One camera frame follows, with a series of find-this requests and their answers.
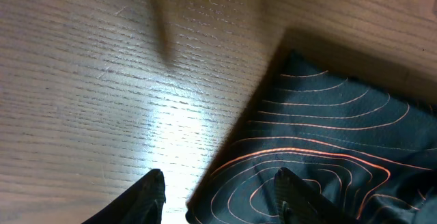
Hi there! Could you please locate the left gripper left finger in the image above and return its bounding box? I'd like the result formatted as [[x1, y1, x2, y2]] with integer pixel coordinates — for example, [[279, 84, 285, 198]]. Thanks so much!
[[83, 169, 166, 224]]

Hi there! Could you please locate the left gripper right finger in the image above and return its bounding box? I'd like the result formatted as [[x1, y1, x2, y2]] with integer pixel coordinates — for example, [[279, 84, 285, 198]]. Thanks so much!
[[274, 167, 358, 224]]

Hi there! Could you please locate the black patterned cycling jersey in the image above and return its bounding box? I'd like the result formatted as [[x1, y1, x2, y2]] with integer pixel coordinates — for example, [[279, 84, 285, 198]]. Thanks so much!
[[186, 52, 436, 223]]

